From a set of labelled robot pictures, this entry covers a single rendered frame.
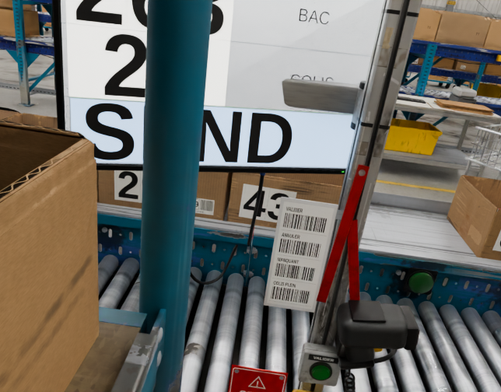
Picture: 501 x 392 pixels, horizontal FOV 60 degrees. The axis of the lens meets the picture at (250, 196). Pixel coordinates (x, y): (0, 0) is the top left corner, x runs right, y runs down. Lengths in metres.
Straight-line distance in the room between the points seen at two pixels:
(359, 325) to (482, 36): 5.63
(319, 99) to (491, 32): 5.57
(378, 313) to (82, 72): 0.55
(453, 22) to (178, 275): 5.89
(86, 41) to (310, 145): 0.37
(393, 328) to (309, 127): 0.34
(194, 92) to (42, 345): 0.12
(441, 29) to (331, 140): 5.31
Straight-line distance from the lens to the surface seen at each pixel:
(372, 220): 1.56
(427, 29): 5.97
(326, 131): 0.74
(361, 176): 0.65
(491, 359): 1.37
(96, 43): 0.65
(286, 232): 0.67
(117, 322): 0.24
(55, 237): 0.17
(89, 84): 0.65
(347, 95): 0.72
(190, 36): 0.19
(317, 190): 1.30
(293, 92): 0.70
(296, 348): 1.14
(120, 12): 0.65
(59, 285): 0.18
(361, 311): 0.72
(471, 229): 1.57
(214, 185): 1.31
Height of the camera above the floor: 1.50
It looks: 23 degrees down
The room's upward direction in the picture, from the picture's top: 8 degrees clockwise
